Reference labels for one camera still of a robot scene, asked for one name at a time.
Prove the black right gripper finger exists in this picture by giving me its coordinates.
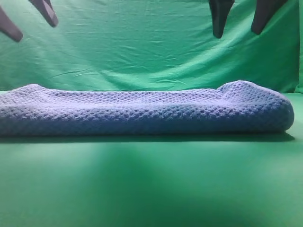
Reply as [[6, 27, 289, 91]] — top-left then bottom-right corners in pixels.
[[251, 0, 284, 35], [208, 0, 234, 38]]

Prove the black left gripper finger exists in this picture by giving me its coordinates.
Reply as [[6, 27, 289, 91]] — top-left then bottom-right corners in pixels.
[[29, 0, 58, 27], [0, 7, 23, 42]]

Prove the blue waffle weave towel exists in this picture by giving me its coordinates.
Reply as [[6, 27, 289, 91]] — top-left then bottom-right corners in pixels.
[[0, 80, 294, 136]]

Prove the green backdrop cloth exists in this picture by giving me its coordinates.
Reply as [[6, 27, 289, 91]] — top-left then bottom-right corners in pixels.
[[0, 0, 303, 93]]

